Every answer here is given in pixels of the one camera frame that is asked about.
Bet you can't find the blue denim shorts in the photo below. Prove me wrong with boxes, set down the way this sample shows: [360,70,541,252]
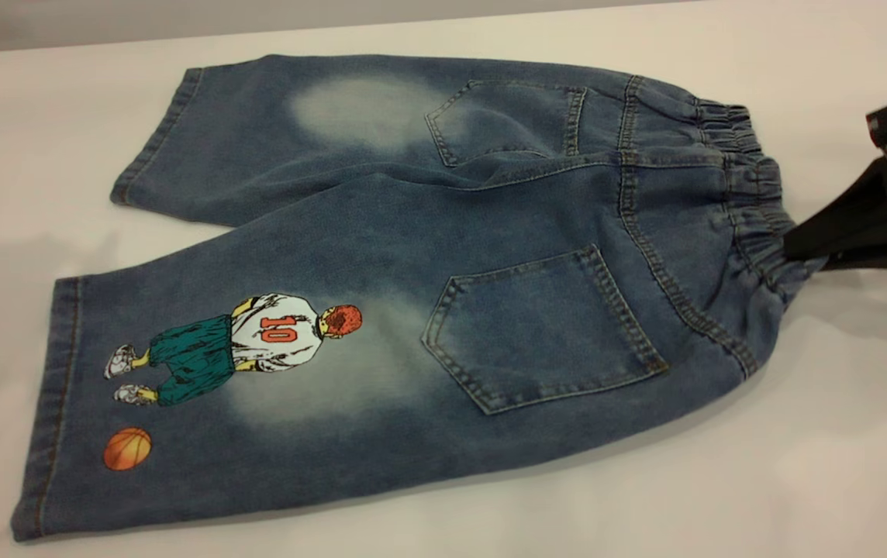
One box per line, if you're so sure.
[11,53,828,542]

